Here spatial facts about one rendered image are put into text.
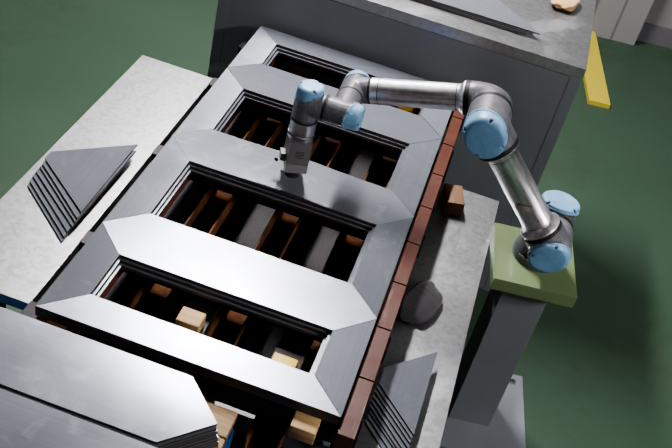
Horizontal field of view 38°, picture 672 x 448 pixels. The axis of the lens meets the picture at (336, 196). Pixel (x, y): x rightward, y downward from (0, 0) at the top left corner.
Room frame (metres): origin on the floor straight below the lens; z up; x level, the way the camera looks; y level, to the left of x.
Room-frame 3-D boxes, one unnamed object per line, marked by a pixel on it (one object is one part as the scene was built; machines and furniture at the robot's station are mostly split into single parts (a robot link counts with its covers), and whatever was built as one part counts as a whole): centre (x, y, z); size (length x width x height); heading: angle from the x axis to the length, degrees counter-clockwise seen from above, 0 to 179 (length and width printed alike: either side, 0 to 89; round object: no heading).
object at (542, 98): (3.04, -0.06, 0.51); 1.30 x 0.04 x 1.01; 83
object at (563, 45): (3.32, -0.10, 1.03); 1.30 x 0.60 x 0.04; 83
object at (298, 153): (2.23, 0.15, 0.94); 0.10 x 0.09 x 0.16; 106
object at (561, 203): (2.29, -0.63, 0.90); 0.13 x 0.12 x 0.14; 174
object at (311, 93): (2.23, 0.14, 1.10); 0.09 x 0.08 x 0.11; 84
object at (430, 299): (2.00, -0.31, 0.70); 0.20 x 0.10 x 0.03; 159
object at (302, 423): (1.40, -0.06, 0.79); 0.06 x 0.05 x 0.04; 83
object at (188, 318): (1.62, 0.26, 0.79); 0.06 x 0.05 x 0.04; 83
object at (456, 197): (2.51, -0.36, 0.70); 0.10 x 0.06 x 0.05; 8
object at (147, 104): (2.20, 0.71, 0.74); 1.20 x 0.26 x 0.03; 173
